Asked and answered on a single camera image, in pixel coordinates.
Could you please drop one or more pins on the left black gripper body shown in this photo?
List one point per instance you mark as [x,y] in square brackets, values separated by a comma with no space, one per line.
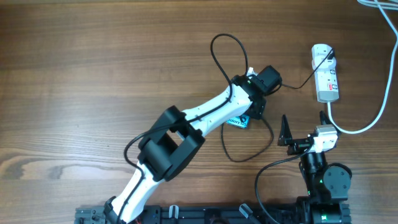
[256,112]

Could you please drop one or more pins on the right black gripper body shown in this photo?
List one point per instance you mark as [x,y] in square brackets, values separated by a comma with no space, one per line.
[298,146]

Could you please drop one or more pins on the white charger plug adapter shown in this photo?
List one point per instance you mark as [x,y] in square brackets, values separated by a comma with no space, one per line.
[322,62]

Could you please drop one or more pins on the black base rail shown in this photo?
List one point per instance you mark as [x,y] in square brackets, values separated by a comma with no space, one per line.
[282,213]

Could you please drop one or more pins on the white power strip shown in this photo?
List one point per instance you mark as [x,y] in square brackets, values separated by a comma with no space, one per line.
[326,82]

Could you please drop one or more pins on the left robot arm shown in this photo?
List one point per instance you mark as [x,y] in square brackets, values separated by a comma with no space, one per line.
[175,138]

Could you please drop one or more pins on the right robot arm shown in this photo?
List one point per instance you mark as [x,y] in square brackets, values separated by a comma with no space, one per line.
[327,184]

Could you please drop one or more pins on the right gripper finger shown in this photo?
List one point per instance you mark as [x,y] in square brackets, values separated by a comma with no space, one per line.
[325,120]
[285,136]

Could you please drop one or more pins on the teal Galaxy smartphone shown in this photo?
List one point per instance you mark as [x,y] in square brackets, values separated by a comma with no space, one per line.
[239,121]

